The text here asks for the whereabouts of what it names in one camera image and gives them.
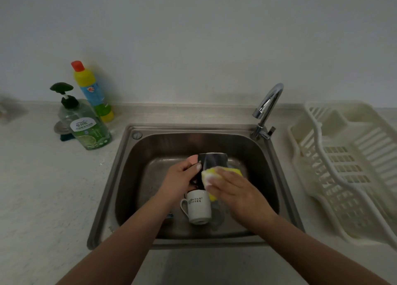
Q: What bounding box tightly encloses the person's left hand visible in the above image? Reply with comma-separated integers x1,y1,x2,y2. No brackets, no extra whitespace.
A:
158,160,202,208

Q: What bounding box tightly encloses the person's right hand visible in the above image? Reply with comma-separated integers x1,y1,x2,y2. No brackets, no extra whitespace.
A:
205,167,279,230

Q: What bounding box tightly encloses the yellow sponge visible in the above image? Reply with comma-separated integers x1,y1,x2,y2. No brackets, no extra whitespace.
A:
201,167,243,202

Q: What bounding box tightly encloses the black mug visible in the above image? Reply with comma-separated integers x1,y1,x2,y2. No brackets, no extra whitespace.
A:
190,152,229,192

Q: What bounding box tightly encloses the person's right forearm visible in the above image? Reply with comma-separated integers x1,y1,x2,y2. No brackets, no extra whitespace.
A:
257,214,392,285

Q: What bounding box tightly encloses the person's left forearm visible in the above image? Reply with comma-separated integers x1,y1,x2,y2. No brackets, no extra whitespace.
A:
57,194,170,285

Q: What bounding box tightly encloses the white printed mug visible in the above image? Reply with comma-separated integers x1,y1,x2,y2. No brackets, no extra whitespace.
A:
180,190,212,225

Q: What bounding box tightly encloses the clear drinking glass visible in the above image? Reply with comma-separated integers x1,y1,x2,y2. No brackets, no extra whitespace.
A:
211,198,231,231

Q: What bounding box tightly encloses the stainless steel sink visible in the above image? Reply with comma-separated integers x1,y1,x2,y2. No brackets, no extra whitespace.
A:
87,124,306,250

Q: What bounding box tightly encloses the chrome faucet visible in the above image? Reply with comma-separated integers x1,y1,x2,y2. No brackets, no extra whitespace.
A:
250,83,285,141

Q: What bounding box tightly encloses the green dish soap pump bottle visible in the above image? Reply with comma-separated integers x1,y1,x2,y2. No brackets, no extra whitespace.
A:
50,82,113,151

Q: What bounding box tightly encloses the yellow cleaner bottle red cap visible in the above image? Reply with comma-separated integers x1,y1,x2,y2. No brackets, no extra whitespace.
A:
71,60,115,123

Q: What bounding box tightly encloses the white plastic dish rack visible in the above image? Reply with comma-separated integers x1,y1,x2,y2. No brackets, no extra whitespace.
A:
287,100,397,252

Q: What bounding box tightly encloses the metal sink strainer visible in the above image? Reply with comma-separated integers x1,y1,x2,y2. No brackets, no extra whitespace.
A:
53,121,75,142

